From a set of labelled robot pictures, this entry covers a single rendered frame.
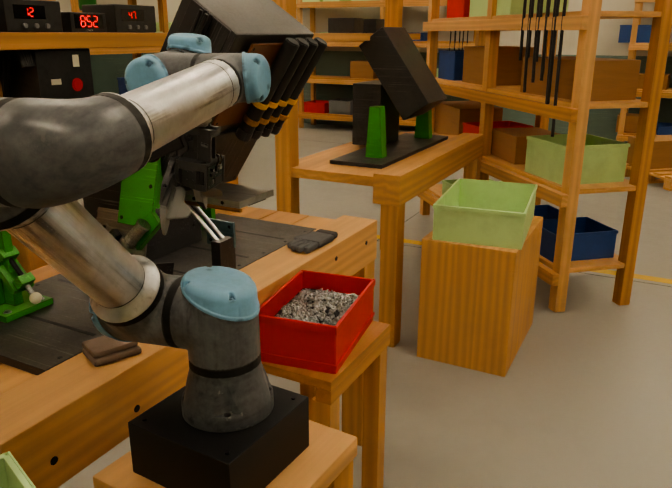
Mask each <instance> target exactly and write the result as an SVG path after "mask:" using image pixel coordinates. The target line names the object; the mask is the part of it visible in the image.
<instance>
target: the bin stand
mask: <svg viewBox="0 0 672 488"><path fill-rule="evenodd" d="M390 328H391V325H390V324H387V323H382V322H377V321H373V320H372V322H371V324H370V325H369V327H368V328H367V330H366V331H365V332H364V334H363V335H362V337H361V338H360V340H359V341H358V343H357V344H356V346H355V347H354V349H353V350H352V351H351V353H350V354H349V356H348V357H347V359H346V360H345V362H344V363H343V365H342V366H341V368H340V369H339V370H338V372H337V373H336V374H330V373H324V372H318V371H313V370H307V369H302V368H296V367H290V366H285V365H279V364H274V363H268V362H262V361H261V362H262V364H263V367H264V369H265V371H266V373H268V374H271V375H275V376H278V377H282V378H285V379H289V380H292V381H296V382H299V383H300V394H301V395H304V396H307V397H308V398H309V420H311V421H314V422H316V423H319V424H322V425H325V426H328V427H330V428H333V429H336V430H339V419H340V396H341V394H342V393H343V392H344V391H345V390H346V389H347V388H348V387H349V386H350V385H351V384H352V383H353V382H354V381H355V380H356V379H357V378H358V377H359V376H360V375H361V374H362V373H363V425H362V482H361V488H383V476H384V443H385V409H386V375H387V347H388V346H389V345H390Z"/></svg>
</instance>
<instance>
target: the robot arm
mask: <svg viewBox="0 0 672 488"><path fill-rule="evenodd" d="M166 49H167V51H163V52H159V53H154V54H144V55H142V56H141V57H139V58H136V59H134V60H132V61H131V62H130V63H129V64H128V66H127V68H126V70H125V75H124V79H125V81H124V82H125V85H126V88H127V90H128V92H126V93H124V94H121V95H119V94H116V93H111V92H102V93H98V94H95V95H92V96H89V97H85V98H74V99H51V98H16V97H0V231H7V232H8V233H9V234H11V235H12V236H13V237H14V238H16V239H17V240H18V241H19V242H21V243H22V244H23V245H25V246H26V247H27V248H28V249H30V250H31V251H32V252H33V253H35V254H36V255H37V256H38V257H40V258H41V259H42V260H44V261H45V262H46V263H47V264H49V265H50V266H51V267H52V268H54V269H55V270H56V271H58V272H59V273H60V274H61V275H63V276H64V277H65V278H66V279H68V280H69V281H70V282H71V283H73V284H74V285H75V286H77V287H78V288H79V289H80V290H82V291H83V292H84V293H85V294H87V295H88V296H89V297H90V298H89V312H90V313H92V314H93V316H92V317H91V319H92V322H93V324H94V326H95V327H96V328H97V330H98V331H99V332H100V333H102V334H103V335H105V336H107V337H110V338H113V339H115V340H118V341H122V342H139V343H146V344H153V345H161V346H168V347H173V348H180V349H186V350H187V351H188V360H189V372H188V376H187V381H186V388H185V390H184V392H183V395H182V399H181V406H182V415H183V418H184V420H185V421H186V422H187V423H188V424H189V425H191V426H192V427H194V428H196V429H199V430H202V431H207V432H214V433H226V432H234V431H239V430H243V429H246V428H249V427H252V426H254V425H256V424H258V423H260V422H261V421H263V420H264V419H265V418H266V417H267V416H268V415H269V414H270V413H271V411H272V410H273V407H274V393H273V388H272V385H271V383H270V382H269V379H268V376H267V374H266V371H265V369H264V367H263V364H262V362H261V345H260V324H259V311H260V303H259V300H258V295H257V287H256V284H255V282H254V281H253V280H252V279H251V277H250V276H248V275H247V274H246V273H244V272H242V271H239V270H237V269H233V268H229V267H223V266H212V267H207V266H204V267H198V268H194V269H192V270H190V271H188V272H187V273H185V274H184V276H180V275H171V274H166V273H164V272H162V271H161V270H160V269H159V268H158V267H157V266H156V265H155V264H154V263H153V262H152V261H151V260H150V259H148V258H147V257H144V256H141V255H131V254H130V253H129V252H128V251H127V250H126V249H125V248H124V247H123V246H122V245H121V244H120V243H119V242H118V241H117V240H116V239H115V238H114V237H113V236H112V235H111V234H110V233H109V232H108V231H107V230H106V229H105V228H104V227H103V226H102V225H101V224H100V223H99V222H98V221H97V220H96V219H95V218H94V217H93V216H92V215H91V214H90V213H89V212H88V211H87V210H86V209H85V208H84V207H83V206H82V205H81V204H80V203H79V202H78V201H77V200H79V199H82V198H84V197H87V196H89V195H92V194H94V193H97V192H99V191H101V190H103V189H106V188H108V187H110V186H112V185H114V184H116V183H118V182H120V181H122V180H123V179H125V178H127V177H129V176H131V175H132V174H134V173H136V172H137V171H139V170H140V169H142V168H143V167H144V166H145V165H146V164H147V162H150V163H153V162H156V161H158V160H159V159H160V157H162V156H165V155H168V154H170V153H171V157H170V160H169V162H168V166H167V170H166V173H165V175H164V178H163V181H162V185H161V192H160V202H159V204H160V224H161V230H162V234H163V235H167V232H168V229H169V225H170V220H172V219H184V218H188V217H189V216H190V214H191V207H190V206H188V205H187V204H186V203H185V201H184V198H185V194H186V191H185V189H184V188H183V187H181V185H182V186H186V187H190V189H193V192H194V196H195V197H196V200H197V203H198V204H199V205H200V206H201V207H202V208H203V209H205V210H206V209H207V197H217V196H222V195H223V193H222V191H221V190H220V189H218V188H216V187H215V186H217V185H218V184H220V183H221V182H224V173H225V155H221V154H220V153H218V152H216V136H217V135H219V134H220V130H221V127H219V126H214V125H211V123H210V122H211V121H212V117H214V116H216V115H217V114H219V113H221V112H223V111H224V110H226V109H228V108H229V107H231V106H233V105H235V104H237V103H247V104H250V103H255V102H263V101H264V100H265V99H266V98H267V96H268V94H269V92H270V87H271V72H270V67H269V64H268V61H267V60H266V58H265V57H264V56H263V55H261V54H258V53H245V52H242V53H212V48H211V40H210V39H209V38H208V37H207V36H205V35H201V34H193V33H174V34H171V35H170V36H169V37H168V46H167V47H166ZM216 153H218V154H216ZM176 186H178V187H176Z"/></svg>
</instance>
